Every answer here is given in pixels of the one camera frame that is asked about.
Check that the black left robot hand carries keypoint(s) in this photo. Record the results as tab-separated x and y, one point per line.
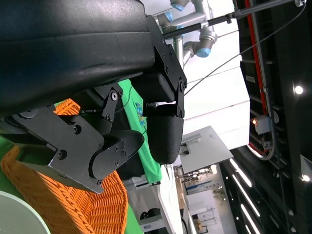
73	48

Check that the grey-green bowl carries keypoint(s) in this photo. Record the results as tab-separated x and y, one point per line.
17	214

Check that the orange wicker basket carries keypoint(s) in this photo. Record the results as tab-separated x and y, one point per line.
102	209

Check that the green tablecloth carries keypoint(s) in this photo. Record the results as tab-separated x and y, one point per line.
4	148

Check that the green printed cloth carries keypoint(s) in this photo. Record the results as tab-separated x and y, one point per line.
151	168

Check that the grey flat monitor panel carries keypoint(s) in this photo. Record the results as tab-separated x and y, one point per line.
209	151

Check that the white box with orange light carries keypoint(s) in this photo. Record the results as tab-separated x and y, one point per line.
262	124

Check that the red curved rail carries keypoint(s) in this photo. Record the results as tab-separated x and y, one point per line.
255	48

